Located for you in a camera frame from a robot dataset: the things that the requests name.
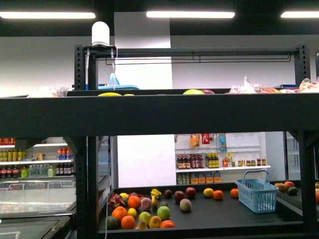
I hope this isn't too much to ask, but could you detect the blue basket top shelf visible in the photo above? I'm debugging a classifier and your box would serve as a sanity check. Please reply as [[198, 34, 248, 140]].
[[98, 73, 139, 90]]

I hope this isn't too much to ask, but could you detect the black metal shelf rack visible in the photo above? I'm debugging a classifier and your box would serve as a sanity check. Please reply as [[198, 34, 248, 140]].
[[0, 43, 319, 239]]

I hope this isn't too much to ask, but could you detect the far yellow lemon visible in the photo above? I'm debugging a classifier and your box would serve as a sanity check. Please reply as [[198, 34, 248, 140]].
[[203, 188, 214, 198]]

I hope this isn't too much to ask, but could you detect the peach on far shelf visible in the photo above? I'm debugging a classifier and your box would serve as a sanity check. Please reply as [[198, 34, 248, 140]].
[[179, 199, 192, 212]]

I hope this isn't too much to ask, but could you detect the green apple far shelf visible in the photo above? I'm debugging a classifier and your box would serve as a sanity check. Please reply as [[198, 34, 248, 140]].
[[157, 206, 170, 221]]

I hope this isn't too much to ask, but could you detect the drinks cooler shelf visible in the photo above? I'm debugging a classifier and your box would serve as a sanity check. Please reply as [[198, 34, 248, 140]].
[[0, 137, 75, 180]]

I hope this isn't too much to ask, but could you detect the dark red far apple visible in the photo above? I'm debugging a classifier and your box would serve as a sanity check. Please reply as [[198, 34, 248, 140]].
[[185, 187, 197, 199]]

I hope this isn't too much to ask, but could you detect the pink dragon fruit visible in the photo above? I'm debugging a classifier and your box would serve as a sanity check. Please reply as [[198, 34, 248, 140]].
[[108, 194, 126, 209]]

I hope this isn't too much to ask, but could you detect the far orange right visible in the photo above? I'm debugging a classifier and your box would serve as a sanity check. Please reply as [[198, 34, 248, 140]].
[[213, 190, 224, 200]]

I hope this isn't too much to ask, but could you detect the small blue far basket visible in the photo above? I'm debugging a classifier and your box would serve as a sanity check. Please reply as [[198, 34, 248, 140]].
[[235, 170, 279, 213]]

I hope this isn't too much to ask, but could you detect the glass top freezer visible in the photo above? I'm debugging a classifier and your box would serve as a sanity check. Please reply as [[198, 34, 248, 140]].
[[0, 178, 76, 239]]

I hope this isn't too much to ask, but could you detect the white wall goods shelf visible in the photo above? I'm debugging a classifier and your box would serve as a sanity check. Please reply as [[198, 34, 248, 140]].
[[174, 132, 270, 185]]

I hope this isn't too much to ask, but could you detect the white dome camera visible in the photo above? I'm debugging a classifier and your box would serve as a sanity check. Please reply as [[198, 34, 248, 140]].
[[91, 21, 110, 46]]

